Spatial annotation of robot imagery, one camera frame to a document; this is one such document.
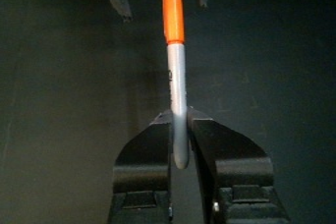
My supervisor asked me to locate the grey marker pen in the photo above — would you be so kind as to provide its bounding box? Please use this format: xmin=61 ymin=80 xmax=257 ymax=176
xmin=160 ymin=0 xmax=191 ymax=170

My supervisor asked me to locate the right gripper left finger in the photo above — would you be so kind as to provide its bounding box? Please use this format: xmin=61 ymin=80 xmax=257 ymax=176
xmin=107 ymin=109 xmax=176 ymax=224

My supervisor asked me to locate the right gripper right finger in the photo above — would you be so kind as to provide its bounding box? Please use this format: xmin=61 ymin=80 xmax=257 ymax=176
xmin=187 ymin=106 xmax=292 ymax=224

